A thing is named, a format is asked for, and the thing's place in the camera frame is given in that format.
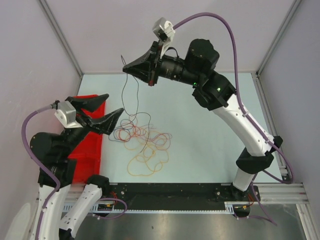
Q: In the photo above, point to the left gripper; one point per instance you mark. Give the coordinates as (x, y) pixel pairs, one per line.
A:
(106, 123)

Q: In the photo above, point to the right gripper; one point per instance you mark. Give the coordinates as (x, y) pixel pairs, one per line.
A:
(147, 73)

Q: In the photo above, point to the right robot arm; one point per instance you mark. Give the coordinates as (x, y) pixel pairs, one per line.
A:
(214, 92)

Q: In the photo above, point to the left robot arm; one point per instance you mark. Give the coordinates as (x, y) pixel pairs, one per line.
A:
(51, 152)

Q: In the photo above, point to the red plastic bin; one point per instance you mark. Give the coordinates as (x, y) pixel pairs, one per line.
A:
(88, 152)

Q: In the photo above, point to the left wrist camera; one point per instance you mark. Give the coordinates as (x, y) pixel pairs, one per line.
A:
(66, 114)

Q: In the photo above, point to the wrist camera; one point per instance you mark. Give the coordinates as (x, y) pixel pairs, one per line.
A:
(66, 114)
(165, 32)

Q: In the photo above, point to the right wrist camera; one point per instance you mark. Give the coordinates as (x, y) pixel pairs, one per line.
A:
(165, 32)

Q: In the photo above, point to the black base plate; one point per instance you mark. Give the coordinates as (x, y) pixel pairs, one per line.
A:
(179, 196)

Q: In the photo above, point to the slotted cable duct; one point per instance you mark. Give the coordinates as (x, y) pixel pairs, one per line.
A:
(225, 208)

